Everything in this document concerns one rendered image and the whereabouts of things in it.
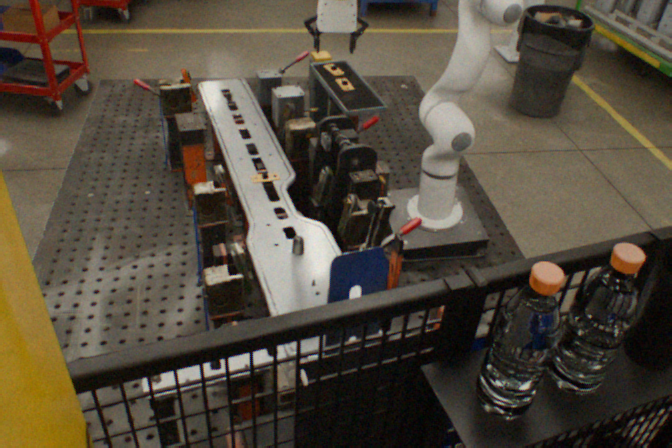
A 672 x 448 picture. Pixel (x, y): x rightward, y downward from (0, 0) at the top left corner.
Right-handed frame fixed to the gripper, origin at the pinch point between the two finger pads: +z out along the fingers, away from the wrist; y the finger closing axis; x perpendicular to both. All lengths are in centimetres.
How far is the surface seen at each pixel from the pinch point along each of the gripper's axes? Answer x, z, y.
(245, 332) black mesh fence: 109, -24, 21
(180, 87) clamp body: -43, 38, 48
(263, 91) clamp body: -50, 44, 19
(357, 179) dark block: 24.1, 26.0, -5.8
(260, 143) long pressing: -13.0, 41.0, 20.1
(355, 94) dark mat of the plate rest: -18.1, 25.2, -10.3
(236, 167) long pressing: 1.0, 40.0, 27.3
